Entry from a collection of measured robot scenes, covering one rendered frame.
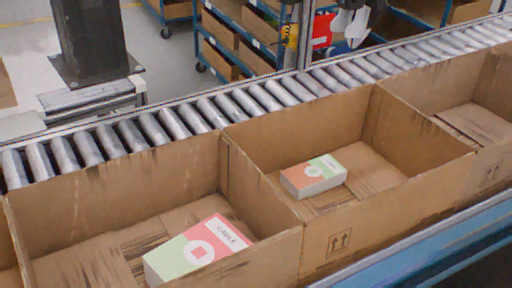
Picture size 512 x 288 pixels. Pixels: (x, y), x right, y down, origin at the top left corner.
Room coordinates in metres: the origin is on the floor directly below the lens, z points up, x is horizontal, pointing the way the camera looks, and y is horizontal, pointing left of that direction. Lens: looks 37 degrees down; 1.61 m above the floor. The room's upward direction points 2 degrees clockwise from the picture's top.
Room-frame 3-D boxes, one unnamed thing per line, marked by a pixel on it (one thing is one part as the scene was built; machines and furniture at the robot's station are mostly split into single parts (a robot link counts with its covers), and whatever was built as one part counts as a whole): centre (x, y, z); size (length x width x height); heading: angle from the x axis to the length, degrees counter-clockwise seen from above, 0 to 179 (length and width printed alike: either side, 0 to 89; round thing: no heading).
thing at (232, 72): (2.76, 0.13, 0.19); 0.40 x 0.30 x 0.10; 30
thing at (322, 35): (1.66, -0.20, 0.85); 0.16 x 0.01 x 0.13; 122
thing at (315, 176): (0.82, -0.13, 0.90); 0.13 x 0.07 x 0.04; 123
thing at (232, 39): (2.77, 0.13, 0.39); 0.40 x 0.30 x 0.10; 32
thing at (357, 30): (0.84, -0.17, 1.24); 0.06 x 0.03 x 0.09; 129
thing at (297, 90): (1.33, -0.22, 0.72); 0.52 x 0.05 x 0.05; 32
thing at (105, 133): (0.99, 0.33, 0.72); 0.52 x 0.05 x 0.05; 32
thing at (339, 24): (0.87, -0.15, 1.24); 0.06 x 0.03 x 0.09; 129
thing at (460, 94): (0.97, -0.51, 0.97); 0.39 x 0.29 x 0.17; 122
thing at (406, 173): (0.76, -0.17, 0.96); 0.39 x 0.29 x 0.17; 122
